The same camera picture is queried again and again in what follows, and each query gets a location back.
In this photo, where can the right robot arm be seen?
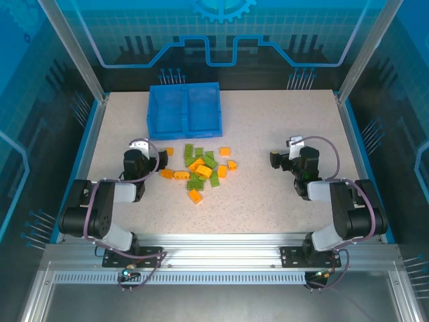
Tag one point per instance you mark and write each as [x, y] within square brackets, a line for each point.
[342, 208]

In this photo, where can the aluminium frame post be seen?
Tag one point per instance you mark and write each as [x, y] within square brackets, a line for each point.
[77, 57]
[365, 57]

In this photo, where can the grey metal lower panel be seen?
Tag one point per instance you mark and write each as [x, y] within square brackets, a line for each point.
[218, 305]

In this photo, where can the long green lego brick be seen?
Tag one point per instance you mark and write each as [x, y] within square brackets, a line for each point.
[195, 185]
[214, 179]
[211, 162]
[189, 151]

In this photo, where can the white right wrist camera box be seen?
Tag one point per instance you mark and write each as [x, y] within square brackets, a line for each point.
[295, 141]

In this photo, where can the small green lego brick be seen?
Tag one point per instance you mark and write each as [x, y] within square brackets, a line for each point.
[194, 176]
[209, 154]
[199, 152]
[202, 178]

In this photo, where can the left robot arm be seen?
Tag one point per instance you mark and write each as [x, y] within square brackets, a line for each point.
[104, 214]

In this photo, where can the blue-trimmed table side rail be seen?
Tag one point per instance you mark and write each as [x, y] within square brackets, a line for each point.
[351, 134]
[92, 134]

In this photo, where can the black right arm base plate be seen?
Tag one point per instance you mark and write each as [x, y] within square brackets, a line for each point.
[291, 256]

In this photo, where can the blue two-compartment plastic bin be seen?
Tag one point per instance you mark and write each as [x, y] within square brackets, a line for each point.
[167, 114]

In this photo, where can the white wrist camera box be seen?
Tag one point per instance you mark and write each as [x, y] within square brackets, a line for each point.
[295, 141]
[139, 146]

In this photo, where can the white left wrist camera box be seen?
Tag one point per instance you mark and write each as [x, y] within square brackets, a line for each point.
[139, 146]

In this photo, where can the aluminium front rail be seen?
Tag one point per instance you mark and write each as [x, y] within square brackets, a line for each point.
[218, 251]

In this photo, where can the yellow-orange lego brick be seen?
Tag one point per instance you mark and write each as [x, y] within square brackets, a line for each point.
[170, 151]
[181, 174]
[225, 151]
[222, 171]
[203, 171]
[194, 163]
[166, 174]
[195, 196]
[232, 164]

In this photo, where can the left aluminium frame post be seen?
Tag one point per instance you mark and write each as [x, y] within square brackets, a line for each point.
[77, 57]

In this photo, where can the right blue-trimmed table side rail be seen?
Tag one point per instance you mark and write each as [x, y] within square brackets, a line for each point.
[351, 134]

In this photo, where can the left blue-trimmed table side rail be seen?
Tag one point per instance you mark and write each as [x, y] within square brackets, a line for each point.
[92, 134]

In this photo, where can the right aluminium frame post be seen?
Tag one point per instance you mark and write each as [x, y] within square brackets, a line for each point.
[365, 57]

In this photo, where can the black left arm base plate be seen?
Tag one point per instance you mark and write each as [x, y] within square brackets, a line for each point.
[110, 260]

